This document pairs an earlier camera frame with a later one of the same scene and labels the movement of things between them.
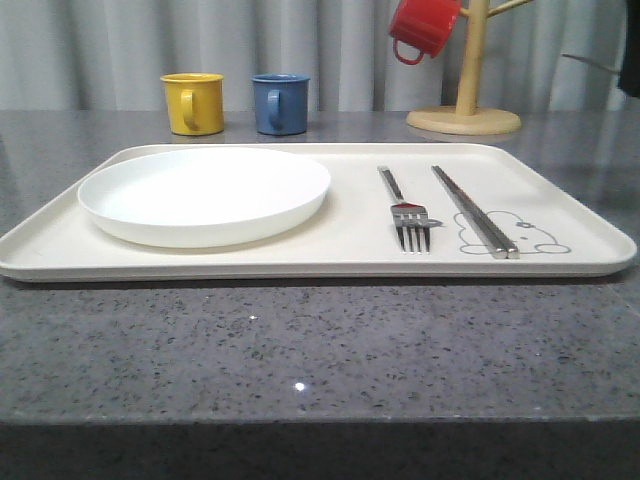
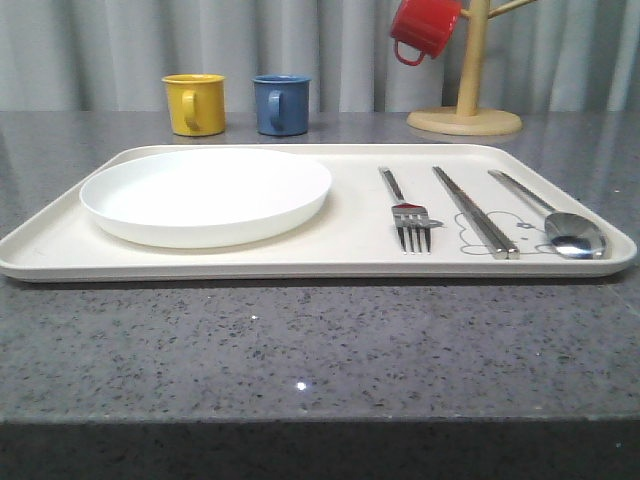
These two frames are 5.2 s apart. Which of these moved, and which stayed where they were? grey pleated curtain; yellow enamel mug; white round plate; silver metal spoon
Moved: silver metal spoon
Stayed: yellow enamel mug; grey pleated curtain; white round plate
